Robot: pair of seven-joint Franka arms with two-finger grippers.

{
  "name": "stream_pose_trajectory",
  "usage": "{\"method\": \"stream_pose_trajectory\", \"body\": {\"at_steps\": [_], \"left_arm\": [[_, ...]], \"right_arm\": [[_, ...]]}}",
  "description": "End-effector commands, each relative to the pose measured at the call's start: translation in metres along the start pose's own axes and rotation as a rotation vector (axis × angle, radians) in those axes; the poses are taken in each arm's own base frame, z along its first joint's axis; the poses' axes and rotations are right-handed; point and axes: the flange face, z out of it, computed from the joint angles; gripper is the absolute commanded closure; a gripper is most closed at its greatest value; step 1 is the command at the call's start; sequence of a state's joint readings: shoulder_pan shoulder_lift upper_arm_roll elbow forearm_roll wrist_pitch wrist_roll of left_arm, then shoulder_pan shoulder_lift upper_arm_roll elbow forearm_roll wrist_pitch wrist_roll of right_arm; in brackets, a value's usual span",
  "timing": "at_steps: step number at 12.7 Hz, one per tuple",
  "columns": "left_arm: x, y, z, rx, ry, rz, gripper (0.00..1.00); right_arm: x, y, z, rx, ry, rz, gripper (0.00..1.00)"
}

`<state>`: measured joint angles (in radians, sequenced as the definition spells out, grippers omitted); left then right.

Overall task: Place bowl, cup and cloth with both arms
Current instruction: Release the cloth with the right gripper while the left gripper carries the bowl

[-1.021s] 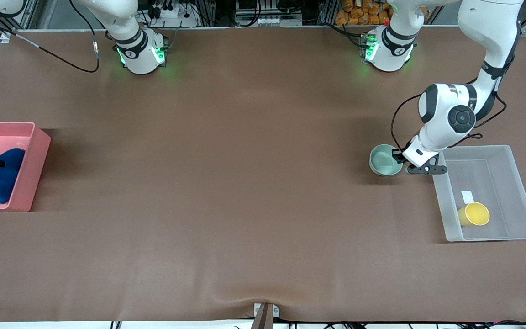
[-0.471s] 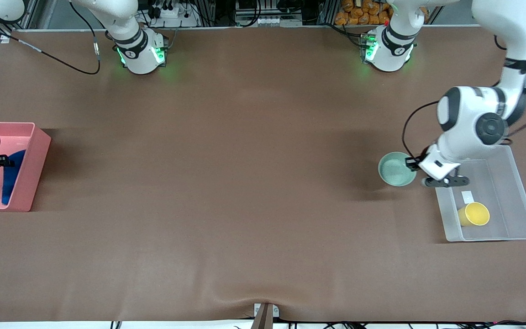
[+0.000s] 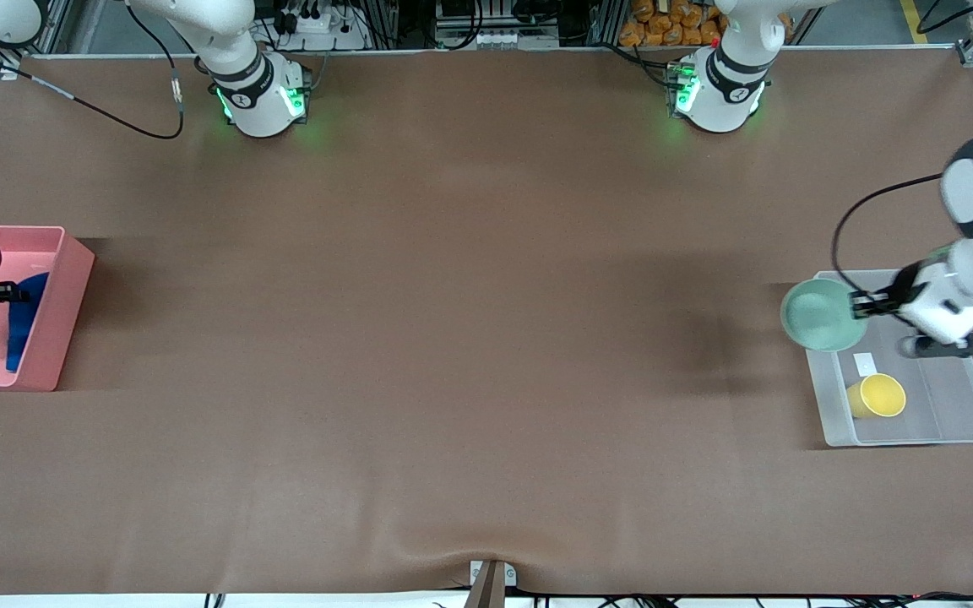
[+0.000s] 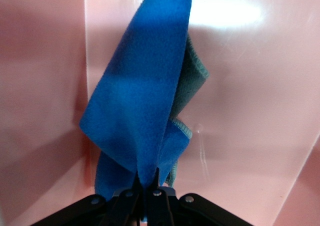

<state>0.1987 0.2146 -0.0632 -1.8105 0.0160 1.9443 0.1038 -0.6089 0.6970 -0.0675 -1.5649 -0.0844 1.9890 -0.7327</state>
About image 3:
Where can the brown table cover mat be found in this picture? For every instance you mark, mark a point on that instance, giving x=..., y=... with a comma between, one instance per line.
x=453, y=295

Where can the mint green bowl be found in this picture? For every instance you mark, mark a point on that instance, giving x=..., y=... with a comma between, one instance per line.
x=820, y=317

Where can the pink plastic bin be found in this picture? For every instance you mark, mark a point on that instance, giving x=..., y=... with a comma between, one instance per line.
x=56, y=338

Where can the blue cloth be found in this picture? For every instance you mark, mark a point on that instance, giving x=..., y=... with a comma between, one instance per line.
x=22, y=321

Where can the white label sticker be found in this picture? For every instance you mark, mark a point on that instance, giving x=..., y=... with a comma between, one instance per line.
x=865, y=365

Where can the brown post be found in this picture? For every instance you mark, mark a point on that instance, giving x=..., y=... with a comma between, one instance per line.
x=486, y=591

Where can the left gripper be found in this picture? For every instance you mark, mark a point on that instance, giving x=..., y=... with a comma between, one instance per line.
x=904, y=290

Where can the yellow cup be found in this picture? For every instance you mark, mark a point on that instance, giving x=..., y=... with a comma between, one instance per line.
x=879, y=397

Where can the white socket strip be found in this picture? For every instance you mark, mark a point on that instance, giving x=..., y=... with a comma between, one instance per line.
x=495, y=39

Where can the orange packets pile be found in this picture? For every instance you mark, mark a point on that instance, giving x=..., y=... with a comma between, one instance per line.
x=664, y=25

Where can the white power strip with plugs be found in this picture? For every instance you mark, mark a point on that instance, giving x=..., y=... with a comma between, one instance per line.
x=317, y=25

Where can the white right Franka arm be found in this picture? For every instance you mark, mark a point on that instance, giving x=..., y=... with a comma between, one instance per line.
x=233, y=51

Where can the translucent white plastic bin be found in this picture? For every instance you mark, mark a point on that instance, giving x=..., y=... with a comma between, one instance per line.
x=943, y=405

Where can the metal table edge bracket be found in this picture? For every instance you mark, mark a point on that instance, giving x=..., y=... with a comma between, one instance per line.
x=510, y=576

